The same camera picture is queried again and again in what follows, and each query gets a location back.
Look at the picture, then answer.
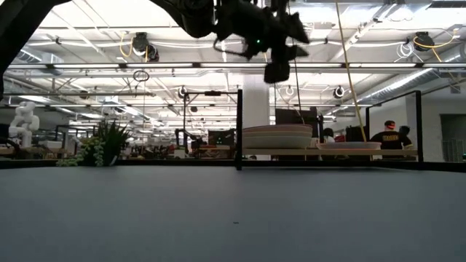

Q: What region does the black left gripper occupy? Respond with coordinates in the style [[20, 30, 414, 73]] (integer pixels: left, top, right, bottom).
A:
[[218, 0, 310, 84]]

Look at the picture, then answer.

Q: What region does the cyan transparent plate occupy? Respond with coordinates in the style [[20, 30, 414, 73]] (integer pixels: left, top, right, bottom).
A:
[[316, 141, 382, 148]]

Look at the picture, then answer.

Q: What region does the white round column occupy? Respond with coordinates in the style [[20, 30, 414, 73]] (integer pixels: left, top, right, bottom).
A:
[[242, 74, 271, 127]]

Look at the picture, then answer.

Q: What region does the black monitor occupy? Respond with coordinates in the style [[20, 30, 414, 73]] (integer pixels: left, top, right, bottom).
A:
[[275, 108, 320, 138]]

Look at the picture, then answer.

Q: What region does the black equipment box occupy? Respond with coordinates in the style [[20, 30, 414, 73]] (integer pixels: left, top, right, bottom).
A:
[[208, 129, 236, 147]]

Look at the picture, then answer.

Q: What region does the grey door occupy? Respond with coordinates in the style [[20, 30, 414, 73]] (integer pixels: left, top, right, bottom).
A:
[[439, 114, 466, 164]]

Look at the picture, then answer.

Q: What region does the blue table mat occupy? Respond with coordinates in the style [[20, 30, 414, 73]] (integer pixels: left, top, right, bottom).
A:
[[0, 166, 466, 262]]

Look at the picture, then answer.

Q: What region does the potted green plant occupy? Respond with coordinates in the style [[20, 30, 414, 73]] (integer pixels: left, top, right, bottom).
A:
[[56, 119, 133, 167]]

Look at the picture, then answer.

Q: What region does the white robot figure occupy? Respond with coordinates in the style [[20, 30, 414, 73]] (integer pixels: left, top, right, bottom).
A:
[[7, 101, 40, 148]]

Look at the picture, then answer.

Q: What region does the long black cable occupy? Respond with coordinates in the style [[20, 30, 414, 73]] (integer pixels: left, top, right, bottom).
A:
[[293, 57, 304, 110]]

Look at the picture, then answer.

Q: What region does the long yellow cable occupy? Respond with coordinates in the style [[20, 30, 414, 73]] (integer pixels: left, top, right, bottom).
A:
[[334, 0, 368, 143]]

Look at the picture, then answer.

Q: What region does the black background frame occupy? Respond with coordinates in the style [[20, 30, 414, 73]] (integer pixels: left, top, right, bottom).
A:
[[181, 90, 240, 146]]

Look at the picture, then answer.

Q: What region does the black table frame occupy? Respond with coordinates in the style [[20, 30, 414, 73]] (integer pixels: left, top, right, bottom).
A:
[[0, 159, 466, 172]]

